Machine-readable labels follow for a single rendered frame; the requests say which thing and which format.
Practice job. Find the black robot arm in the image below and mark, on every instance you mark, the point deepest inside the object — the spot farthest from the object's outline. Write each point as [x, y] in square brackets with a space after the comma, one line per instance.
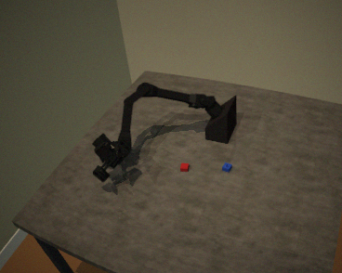
[103, 144]

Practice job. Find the red block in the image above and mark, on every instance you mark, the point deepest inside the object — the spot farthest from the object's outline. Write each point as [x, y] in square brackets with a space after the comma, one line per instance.
[184, 167]

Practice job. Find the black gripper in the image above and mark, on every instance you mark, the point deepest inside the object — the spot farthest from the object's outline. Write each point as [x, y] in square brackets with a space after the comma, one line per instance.
[112, 159]

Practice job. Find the small blue block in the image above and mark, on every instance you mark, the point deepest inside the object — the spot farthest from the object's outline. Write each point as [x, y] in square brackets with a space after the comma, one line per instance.
[227, 167]

